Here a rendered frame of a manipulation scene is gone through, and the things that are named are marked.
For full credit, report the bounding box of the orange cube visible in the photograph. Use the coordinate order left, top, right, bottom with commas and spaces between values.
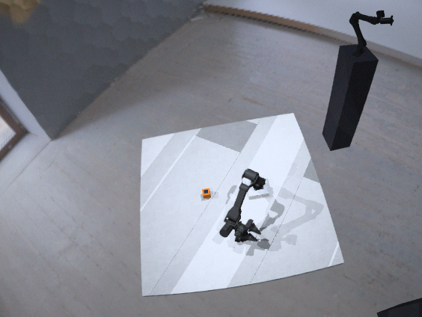
202, 188, 211, 198

